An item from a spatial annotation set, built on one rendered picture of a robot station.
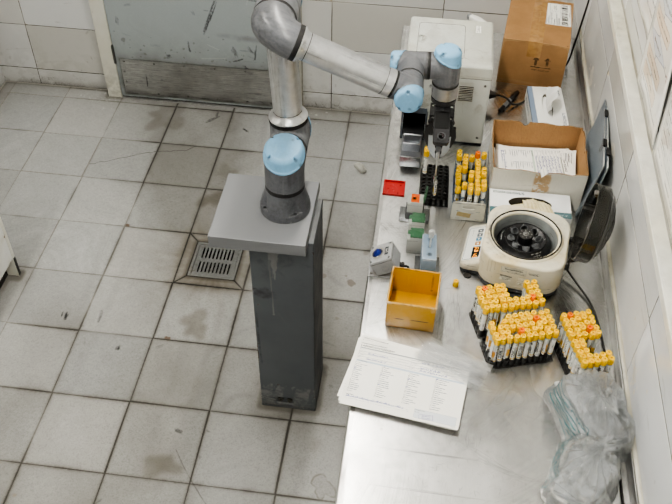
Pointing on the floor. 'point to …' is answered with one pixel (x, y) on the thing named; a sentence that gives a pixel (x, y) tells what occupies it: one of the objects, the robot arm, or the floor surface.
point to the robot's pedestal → (290, 322)
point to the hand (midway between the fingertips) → (437, 155)
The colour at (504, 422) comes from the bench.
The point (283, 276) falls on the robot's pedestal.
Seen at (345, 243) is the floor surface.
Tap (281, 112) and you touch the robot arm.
